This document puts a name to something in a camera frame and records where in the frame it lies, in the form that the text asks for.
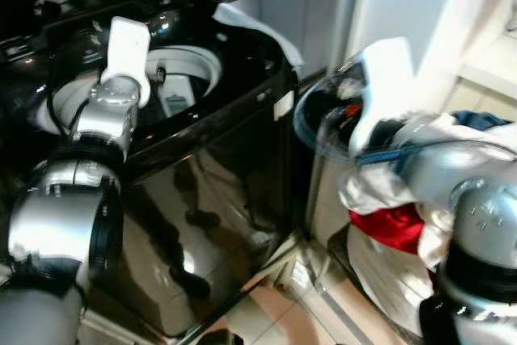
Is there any black top-load washing machine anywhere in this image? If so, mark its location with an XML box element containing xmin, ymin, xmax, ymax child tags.
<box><xmin>0</xmin><ymin>0</ymin><xmax>305</xmax><ymax>339</ymax></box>

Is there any blue garment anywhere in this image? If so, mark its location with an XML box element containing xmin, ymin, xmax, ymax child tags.
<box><xmin>450</xmin><ymin>109</ymin><xmax>515</xmax><ymax>133</ymax></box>

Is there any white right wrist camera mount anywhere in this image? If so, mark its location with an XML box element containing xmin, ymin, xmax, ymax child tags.
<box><xmin>347</xmin><ymin>38</ymin><xmax>418</xmax><ymax>157</ymax></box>

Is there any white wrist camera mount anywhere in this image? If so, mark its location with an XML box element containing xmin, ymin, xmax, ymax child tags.
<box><xmin>347</xmin><ymin>38</ymin><xmax>418</xmax><ymax>157</ymax></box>
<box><xmin>99</xmin><ymin>16</ymin><xmax>153</xmax><ymax>109</ymax></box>

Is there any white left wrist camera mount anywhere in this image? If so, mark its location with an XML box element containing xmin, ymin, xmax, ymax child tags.
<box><xmin>99</xmin><ymin>16</ymin><xmax>153</xmax><ymax>109</ymax></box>

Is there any red garment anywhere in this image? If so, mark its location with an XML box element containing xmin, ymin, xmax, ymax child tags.
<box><xmin>348</xmin><ymin>203</ymin><xmax>426</xmax><ymax>256</ymax></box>

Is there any white washer tub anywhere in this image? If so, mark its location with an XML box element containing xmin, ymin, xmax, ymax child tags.
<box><xmin>36</xmin><ymin>44</ymin><xmax>224</xmax><ymax>137</ymax></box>

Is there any dark right arm cable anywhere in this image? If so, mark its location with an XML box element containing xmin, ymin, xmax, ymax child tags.
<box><xmin>293</xmin><ymin>74</ymin><xmax>421</xmax><ymax>170</ymax></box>

